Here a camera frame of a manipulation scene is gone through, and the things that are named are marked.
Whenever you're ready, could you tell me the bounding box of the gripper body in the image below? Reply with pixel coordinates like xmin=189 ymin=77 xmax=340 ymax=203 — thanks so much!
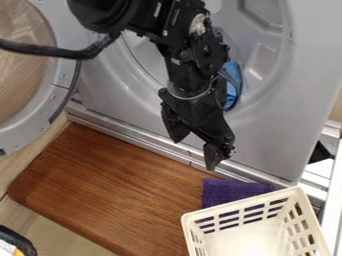
xmin=157 ymin=78 xmax=237 ymax=146

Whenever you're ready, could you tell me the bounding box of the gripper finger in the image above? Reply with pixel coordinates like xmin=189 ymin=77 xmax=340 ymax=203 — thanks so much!
xmin=160 ymin=104 xmax=194 ymax=144
xmin=201 ymin=140 xmax=236 ymax=172

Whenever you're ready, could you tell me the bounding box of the white basket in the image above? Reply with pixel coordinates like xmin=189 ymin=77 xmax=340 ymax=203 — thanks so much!
xmin=180 ymin=185 xmax=333 ymax=256

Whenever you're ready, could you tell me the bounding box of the purple cloth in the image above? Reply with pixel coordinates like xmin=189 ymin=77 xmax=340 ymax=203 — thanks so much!
xmin=200 ymin=177 xmax=292 ymax=234

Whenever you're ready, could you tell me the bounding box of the blue cloth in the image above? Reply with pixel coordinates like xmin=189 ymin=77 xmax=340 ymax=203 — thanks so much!
xmin=217 ymin=60 xmax=244 ymax=112

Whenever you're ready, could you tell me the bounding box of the washing machine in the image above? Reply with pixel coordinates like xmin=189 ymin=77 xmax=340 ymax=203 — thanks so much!
xmin=0 ymin=0 xmax=342 ymax=203

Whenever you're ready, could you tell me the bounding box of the black and yellow tool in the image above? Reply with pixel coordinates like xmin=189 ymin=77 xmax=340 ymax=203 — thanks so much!
xmin=0 ymin=225 xmax=39 ymax=256

